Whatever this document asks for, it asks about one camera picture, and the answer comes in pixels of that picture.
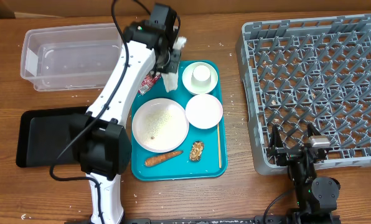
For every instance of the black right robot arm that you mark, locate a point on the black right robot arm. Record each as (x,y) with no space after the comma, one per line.
(316,196)

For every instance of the teal serving tray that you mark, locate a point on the teal serving tray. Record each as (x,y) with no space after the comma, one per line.
(180,167)

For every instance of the red snack wrapper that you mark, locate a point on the red snack wrapper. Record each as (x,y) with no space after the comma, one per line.
(148,82)

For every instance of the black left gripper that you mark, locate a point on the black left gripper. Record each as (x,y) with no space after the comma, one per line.
(172,66)

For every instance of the wooden chopstick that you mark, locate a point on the wooden chopstick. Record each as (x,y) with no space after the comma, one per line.
(219,147)

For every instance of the black plastic bin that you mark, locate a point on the black plastic bin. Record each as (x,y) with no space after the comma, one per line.
(43,134)

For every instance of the large pink plate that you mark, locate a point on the large pink plate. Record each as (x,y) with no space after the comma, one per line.
(160,125)

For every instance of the clear plastic bin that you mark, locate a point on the clear plastic bin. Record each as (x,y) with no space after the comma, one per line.
(70,57)

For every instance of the pink small bowl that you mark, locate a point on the pink small bowl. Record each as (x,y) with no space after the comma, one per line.
(204,111)

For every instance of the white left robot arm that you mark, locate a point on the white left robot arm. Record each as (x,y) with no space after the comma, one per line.
(99,141)

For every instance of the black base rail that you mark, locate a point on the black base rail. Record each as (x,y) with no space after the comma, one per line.
(204,221)

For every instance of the grey dishwasher rack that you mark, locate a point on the grey dishwasher rack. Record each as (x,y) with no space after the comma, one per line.
(308,71)

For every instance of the white paper napkin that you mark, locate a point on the white paper napkin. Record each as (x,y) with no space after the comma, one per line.
(171,76)

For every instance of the light green bowl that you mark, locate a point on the light green bowl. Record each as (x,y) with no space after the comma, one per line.
(187,75)

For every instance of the white cup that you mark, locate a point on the white cup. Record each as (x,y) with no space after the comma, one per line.
(201,76)

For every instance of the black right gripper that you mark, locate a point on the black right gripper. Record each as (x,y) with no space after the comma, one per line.
(287,155)

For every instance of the brown food scrap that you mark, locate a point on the brown food scrap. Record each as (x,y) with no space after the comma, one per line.
(196,151)

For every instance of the orange carrot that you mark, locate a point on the orange carrot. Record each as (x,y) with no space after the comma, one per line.
(155,160)

